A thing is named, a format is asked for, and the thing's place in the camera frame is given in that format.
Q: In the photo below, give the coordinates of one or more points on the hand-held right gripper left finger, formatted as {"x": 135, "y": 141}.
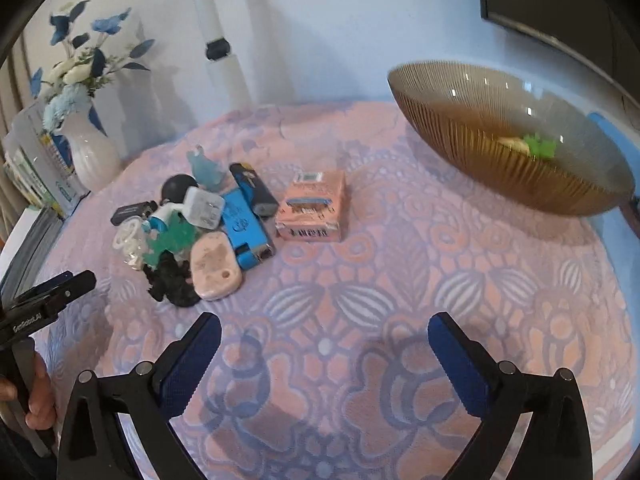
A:
{"x": 187, "y": 360}

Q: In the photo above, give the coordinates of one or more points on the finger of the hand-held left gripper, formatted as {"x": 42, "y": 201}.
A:
{"x": 70, "y": 285}

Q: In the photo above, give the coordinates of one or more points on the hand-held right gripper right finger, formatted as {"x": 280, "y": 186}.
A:
{"x": 457, "y": 365}

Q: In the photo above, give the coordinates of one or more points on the green star toy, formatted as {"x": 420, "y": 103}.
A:
{"x": 175, "y": 237}

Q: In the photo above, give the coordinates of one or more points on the white charger plug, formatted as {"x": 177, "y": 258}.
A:
{"x": 202, "y": 207}

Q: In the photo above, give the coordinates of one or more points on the brown ribbed glass bowl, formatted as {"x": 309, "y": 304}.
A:
{"x": 475, "y": 145}

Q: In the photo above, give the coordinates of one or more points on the person's left hand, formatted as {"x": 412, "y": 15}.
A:
{"x": 42, "y": 385}

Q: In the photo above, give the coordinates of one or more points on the flat stack of magazines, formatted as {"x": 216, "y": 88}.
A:
{"x": 30, "y": 245}

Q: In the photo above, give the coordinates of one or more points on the black hair scrunchie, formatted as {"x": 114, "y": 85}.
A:
{"x": 170, "y": 282}

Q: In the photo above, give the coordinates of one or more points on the black usb stick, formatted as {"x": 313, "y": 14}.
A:
{"x": 132, "y": 211}

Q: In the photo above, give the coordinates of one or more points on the white and blue small gadget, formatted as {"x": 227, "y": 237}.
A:
{"x": 164, "y": 217}

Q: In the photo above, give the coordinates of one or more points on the upright books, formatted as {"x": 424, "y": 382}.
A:
{"x": 30, "y": 170}

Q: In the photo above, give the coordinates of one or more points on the white ribbed vase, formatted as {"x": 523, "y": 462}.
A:
{"x": 92, "y": 155}

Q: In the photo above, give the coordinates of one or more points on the pink floral tablecloth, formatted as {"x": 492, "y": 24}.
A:
{"x": 350, "y": 285}

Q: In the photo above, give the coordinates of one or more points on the blue lighter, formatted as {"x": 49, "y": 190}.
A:
{"x": 245, "y": 227}

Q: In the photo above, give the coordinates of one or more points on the black round ball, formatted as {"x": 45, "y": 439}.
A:
{"x": 177, "y": 187}

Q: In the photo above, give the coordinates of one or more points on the teal translucent figurine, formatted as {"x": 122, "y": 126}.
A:
{"x": 205, "y": 170}

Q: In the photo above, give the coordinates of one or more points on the black lighter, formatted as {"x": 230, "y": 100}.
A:
{"x": 255, "y": 187}

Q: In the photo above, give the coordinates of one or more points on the beige curtain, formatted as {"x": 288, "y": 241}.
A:
{"x": 11, "y": 95}

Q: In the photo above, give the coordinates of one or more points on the pink cardboard box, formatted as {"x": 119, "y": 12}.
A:
{"x": 312, "y": 205}

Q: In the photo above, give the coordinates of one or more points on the blue and white artificial flowers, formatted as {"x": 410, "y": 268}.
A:
{"x": 75, "y": 72}

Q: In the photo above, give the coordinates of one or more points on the yellowish item in bowl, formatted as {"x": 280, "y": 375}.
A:
{"x": 515, "y": 144}

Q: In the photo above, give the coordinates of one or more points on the green toy in bowl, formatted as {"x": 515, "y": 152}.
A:
{"x": 541, "y": 147}

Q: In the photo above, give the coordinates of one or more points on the white lamp pole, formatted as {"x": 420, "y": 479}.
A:
{"x": 225, "y": 80}

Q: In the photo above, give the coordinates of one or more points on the black pole clamp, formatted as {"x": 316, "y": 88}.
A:
{"x": 218, "y": 50}

